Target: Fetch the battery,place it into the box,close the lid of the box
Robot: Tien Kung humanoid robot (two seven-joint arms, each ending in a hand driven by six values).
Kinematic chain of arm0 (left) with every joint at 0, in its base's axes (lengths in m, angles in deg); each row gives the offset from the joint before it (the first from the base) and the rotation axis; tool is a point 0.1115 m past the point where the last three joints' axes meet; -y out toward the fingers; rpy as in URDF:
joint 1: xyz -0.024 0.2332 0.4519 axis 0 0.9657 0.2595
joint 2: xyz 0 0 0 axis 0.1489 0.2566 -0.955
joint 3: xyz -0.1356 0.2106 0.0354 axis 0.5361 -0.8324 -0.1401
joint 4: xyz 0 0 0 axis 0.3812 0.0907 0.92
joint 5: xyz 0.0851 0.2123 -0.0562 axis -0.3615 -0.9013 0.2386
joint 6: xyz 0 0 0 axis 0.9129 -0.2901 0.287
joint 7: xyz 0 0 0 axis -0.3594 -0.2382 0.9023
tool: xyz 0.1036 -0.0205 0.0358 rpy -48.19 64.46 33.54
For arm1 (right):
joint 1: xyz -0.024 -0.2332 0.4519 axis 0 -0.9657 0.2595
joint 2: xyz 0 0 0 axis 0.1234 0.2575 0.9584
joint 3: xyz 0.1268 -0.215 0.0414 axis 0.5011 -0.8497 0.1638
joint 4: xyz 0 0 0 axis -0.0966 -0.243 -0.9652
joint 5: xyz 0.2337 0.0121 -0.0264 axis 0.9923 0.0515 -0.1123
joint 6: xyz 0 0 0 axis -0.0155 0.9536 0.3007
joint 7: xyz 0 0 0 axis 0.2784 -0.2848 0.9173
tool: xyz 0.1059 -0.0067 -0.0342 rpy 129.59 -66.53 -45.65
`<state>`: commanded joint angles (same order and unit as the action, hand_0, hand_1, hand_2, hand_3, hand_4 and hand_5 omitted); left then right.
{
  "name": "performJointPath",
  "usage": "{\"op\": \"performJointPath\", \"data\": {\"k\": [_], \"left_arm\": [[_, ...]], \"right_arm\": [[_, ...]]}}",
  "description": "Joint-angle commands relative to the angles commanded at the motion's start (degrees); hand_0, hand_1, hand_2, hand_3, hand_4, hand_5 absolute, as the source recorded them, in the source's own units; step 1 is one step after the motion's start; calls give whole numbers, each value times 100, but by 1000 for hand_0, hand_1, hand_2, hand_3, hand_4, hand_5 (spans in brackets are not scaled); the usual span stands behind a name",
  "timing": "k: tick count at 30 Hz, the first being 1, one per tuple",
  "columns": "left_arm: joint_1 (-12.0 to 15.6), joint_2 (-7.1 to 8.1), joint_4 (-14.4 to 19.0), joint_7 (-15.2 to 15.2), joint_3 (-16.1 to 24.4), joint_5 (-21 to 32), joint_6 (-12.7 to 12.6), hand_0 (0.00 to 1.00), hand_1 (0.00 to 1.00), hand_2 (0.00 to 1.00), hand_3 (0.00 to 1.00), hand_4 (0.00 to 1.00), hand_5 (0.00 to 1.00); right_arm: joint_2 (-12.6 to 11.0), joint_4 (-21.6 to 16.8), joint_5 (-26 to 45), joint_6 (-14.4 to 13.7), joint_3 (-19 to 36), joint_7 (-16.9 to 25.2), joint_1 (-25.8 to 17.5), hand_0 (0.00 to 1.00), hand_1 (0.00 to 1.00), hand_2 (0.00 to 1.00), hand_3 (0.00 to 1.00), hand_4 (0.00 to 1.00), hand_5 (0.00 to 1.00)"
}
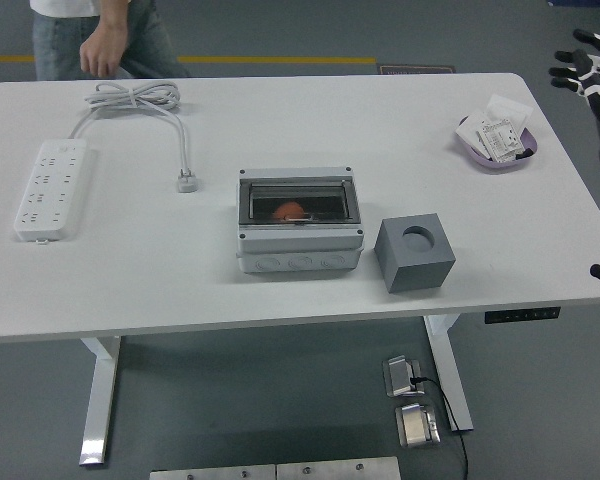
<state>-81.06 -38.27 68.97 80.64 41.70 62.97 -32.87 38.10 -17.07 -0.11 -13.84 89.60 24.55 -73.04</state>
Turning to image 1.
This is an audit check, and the plain white paper packet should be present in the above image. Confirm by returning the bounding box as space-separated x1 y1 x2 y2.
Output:
484 94 535 132

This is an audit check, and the white power strip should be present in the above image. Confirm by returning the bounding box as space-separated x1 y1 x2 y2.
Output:
13 138 97 246

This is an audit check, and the metal floor socket open lid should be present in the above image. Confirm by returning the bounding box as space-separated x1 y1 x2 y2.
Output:
382 355 426 399

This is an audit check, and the black table control panel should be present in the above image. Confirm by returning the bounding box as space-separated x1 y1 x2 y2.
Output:
484 305 562 325

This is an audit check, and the metal floor socket closed lid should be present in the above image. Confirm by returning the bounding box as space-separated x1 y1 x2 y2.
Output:
394 403 441 448

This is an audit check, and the person's hand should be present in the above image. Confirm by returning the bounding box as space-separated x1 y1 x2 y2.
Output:
79 22 131 80

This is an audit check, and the small white card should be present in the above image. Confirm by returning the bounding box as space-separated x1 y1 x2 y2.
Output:
455 108 487 147

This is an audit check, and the grey junction box clear lid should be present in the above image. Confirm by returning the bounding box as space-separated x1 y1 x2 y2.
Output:
234 167 366 274

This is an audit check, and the grey cube holder round hole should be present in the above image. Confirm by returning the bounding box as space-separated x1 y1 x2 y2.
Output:
373 213 456 294

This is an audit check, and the grey metal plate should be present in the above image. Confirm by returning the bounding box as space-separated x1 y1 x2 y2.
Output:
149 464 277 480
275 456 401 480

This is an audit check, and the person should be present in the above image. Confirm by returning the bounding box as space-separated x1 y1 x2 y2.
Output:
28 0 191 81

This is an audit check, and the white power cord with plug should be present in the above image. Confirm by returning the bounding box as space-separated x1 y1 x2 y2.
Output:
68 82 201 195

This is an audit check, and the white table leg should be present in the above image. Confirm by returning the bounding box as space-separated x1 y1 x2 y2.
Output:
78 335 123 466
423 314 475 432

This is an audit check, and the orange cylindrical battery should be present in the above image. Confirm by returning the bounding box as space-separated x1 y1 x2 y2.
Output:
272 199 306 221

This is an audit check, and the dark floor mat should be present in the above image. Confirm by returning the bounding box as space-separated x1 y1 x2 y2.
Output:
378 63 456 76

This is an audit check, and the black floor cable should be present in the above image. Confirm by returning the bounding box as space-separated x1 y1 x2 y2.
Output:
408 375 469 480

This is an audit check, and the white packet with printed label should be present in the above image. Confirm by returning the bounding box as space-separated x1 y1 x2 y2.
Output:
477 117 527 164

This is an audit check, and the purple shallow dish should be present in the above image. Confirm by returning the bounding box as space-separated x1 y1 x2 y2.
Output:
453 114 540 175

